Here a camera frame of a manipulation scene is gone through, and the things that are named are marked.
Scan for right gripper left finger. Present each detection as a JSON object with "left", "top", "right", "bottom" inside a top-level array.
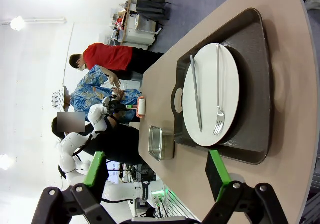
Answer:
[{"left": 31, "top": 151, "right": 113, "bottom": 224}]

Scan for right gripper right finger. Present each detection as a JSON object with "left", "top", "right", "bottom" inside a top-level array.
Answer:
[{"left": 201, "top": 149, "right": 288, "bottom": 224}]

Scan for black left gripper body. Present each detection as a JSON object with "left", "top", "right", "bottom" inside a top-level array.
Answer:
[{"left": 106, "top": 99, "right": 128, "bottom": 115}]

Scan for pink maroon lint roller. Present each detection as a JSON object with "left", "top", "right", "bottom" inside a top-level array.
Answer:
[{"left": 132, "top": 96, "right": 148, "bottom": 119}]

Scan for silver knife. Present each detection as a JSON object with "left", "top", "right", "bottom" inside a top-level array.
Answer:
[{"left": 189, "top": 54, "right": 203, "bottom": 132}]

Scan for white round plate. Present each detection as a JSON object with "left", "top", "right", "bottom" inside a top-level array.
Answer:
[{"left": 181, "top": 43, "right": 240, "bottom": 147}]

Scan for silver fork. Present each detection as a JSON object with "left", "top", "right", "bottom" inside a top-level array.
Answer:
[{"left": 212, "top": 43, "right": 226, "bottom": 136}]

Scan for dark brown serving tray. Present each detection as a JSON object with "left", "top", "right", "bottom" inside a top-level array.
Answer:
[{"left": 170, "top": 7, "right": 272, "bottom": 165}]

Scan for person in blue floral shirt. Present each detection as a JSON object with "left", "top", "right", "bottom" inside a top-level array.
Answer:
[{"left": 51, "top": 64, "right": 142, "bottom": 122}]

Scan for person in black clothes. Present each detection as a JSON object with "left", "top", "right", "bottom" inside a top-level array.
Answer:
[{"left": 51, "top": 111, "right": 146, "bottom": 165}]

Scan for person in red shirt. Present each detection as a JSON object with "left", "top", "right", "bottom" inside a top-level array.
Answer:
[{"left": 69, "top": 42, "right": 165, "bottom": 90}]

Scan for rectangular metal container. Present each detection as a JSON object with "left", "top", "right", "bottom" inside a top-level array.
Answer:
[{"left": 148, "top": 125, "right": 176, "bottom": 162}]

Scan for white office desk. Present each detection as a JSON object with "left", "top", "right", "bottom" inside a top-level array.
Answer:
[{"left": 109, "top": 0, "right": 163, "bottom": 50}]

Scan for round ceiling light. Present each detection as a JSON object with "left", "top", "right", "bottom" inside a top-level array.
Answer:
[
  {"left": 0, "top": 153, "right": 16, "bottom": 171},
  {"left": 9, "top": 15, "right": 27, "bottom": 32}
]

